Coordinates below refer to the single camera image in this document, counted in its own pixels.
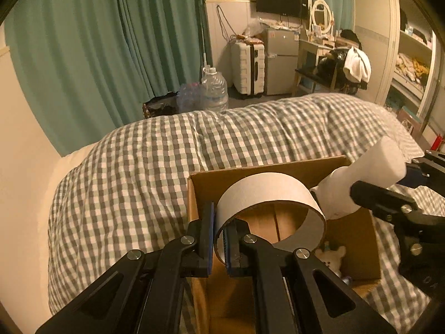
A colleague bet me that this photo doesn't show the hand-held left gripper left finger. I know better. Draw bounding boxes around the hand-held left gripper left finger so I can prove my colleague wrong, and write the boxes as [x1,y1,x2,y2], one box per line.
[35,201,216,334]

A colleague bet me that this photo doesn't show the white plastic bottle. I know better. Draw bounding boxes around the white plastic bottle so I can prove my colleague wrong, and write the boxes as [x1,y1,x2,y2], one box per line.
[309,136,407,221]

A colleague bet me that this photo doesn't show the white cardboard tape roll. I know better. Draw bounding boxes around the white cardboard tape roll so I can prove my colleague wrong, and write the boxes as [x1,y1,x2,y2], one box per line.
[213,172,328,266]

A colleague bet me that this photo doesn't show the large clear water jug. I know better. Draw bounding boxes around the large clear water jug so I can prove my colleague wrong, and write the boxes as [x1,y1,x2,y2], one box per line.
[201,66,229,113]

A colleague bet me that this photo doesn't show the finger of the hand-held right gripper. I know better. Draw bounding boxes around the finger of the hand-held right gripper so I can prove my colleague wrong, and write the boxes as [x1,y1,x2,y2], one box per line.
[404,149,445,186]
[350,180,445,263]

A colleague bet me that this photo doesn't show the small white plush toy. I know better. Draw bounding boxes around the small white plush toy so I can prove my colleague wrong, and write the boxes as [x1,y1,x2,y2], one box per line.
[315,241,348,278]

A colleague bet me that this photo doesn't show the white towel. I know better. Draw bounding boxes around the white towel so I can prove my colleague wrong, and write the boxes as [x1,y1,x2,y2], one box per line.
[343,46,372,84]

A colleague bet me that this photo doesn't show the grey checkered blanket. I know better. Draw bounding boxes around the grey checkered blanket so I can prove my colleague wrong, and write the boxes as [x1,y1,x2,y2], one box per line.
[47,92,433,334]

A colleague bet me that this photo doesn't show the wide green curtain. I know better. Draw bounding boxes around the wide green curtain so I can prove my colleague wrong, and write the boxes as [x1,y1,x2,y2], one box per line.
[3,0,213,157]

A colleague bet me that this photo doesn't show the metal rack pole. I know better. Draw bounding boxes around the metal rack pole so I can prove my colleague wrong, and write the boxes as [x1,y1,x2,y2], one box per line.
[421,76,445,137]

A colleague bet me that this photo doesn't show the hanging wall cables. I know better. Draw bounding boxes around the hanging wall cables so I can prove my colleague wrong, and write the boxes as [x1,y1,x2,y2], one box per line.
[216,4,238,43]

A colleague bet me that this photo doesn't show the crumpled clear plastic bag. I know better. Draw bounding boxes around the crumpled clear plastic bag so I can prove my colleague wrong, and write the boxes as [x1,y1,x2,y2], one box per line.
[176,82,204,114]

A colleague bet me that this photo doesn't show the silver mini fridge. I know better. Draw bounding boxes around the silver mini fridge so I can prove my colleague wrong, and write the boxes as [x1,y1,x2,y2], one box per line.
[263,28,301,96]

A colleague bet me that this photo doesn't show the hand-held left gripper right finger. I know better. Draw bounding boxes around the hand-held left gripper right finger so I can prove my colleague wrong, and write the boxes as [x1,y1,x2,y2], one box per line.
[222,217,397,334]

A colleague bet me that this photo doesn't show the white hard-shell suitcase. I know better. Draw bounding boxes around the white hard-shell suitcase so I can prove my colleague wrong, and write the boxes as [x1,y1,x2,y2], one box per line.
[231,40,266,98]

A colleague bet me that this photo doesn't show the brown cardboard box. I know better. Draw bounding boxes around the brown cardboard box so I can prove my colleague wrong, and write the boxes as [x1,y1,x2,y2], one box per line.
[187,155,383,334]

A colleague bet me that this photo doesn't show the black chair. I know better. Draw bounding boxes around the black chair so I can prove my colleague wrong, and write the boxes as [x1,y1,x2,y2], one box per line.
[293,67,369,95]

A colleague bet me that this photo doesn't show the clear bag of snacks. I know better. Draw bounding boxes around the clear bag of snacks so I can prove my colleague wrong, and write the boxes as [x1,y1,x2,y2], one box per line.
[244,17,267,40]

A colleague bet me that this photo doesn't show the white oval vanity mirror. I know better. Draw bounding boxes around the white oval vanity mirror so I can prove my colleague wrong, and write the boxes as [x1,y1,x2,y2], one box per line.
[310,0,335,36]

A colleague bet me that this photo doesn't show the black clothing pile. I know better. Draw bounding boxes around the black clothing pile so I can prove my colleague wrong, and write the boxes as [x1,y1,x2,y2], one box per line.
[317,48,349,74]

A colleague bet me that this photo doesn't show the white open wardrobe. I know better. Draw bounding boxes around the white open wardrobe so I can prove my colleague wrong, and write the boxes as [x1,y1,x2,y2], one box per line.
[352,0,439,121]

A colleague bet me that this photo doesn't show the white vanity desk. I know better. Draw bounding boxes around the white vanity desk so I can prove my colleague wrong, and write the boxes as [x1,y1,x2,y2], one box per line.
[296,36,337,78]

